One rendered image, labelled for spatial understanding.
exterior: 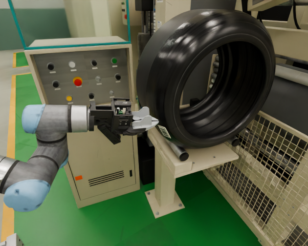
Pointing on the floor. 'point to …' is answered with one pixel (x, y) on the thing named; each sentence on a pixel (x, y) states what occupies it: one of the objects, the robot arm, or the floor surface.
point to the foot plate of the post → (158, 212)
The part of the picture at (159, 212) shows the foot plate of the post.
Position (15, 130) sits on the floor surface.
